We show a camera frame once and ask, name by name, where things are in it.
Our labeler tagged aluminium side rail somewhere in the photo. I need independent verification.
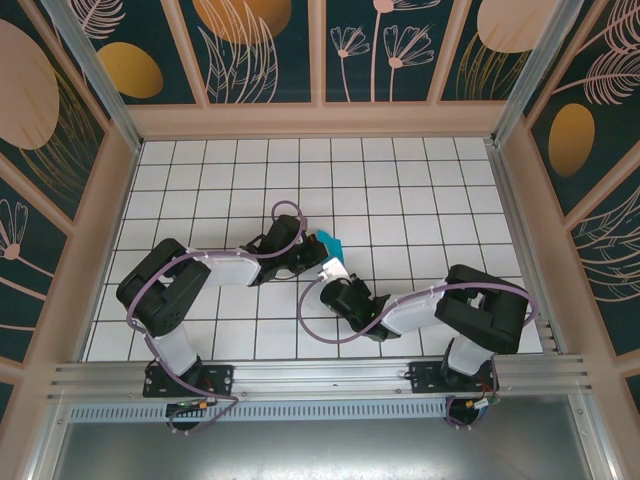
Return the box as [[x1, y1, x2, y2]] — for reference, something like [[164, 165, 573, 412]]
[[485, 141, 569, 357]]

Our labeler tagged slotted grey cable duct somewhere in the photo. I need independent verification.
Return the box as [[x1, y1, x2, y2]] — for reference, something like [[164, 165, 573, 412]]
[[67, 399, 584, 422]]

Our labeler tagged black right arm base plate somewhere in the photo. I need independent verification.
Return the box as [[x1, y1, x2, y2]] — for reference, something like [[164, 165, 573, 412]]
[[408, 360, 500, 396]]

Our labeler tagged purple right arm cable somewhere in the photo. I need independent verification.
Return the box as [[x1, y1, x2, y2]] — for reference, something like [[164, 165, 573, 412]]
[[298, 277, 540, 432]]

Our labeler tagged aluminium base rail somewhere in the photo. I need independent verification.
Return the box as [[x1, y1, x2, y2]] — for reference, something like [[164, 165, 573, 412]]
[[47, 353, 596, 404]]

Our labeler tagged aluminium frame post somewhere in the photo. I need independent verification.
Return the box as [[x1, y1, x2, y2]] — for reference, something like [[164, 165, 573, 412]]
[[42, 0, 145, 152], [491, 0, 585, 147]]

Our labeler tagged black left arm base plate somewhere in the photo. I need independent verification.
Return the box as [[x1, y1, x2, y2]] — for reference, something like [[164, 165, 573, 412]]
[[143, 363, 235, 399]]

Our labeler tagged small circuit board with wires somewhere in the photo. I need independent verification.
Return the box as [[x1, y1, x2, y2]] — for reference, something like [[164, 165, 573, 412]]
[[166, 398, 214, 417], [462, 397, 503, 417]]

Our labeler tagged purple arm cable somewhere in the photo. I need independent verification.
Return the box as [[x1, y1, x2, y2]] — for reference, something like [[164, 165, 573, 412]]
[[298, 277, 540, 432], [127, 199, 310, 436]]

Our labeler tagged grey metal sheet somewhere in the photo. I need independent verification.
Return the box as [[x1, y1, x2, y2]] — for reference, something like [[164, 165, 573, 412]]
[[29, 419, 616, 480]]

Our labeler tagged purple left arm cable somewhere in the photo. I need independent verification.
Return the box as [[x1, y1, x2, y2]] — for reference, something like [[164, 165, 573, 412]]
[[127, 199, 310, 436]]

